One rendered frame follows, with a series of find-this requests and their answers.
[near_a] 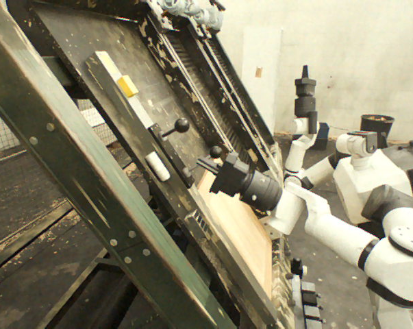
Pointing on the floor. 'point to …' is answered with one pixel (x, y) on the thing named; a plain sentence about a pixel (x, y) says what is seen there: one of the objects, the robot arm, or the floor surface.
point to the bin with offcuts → (377, 125)
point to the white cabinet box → (262, 68)
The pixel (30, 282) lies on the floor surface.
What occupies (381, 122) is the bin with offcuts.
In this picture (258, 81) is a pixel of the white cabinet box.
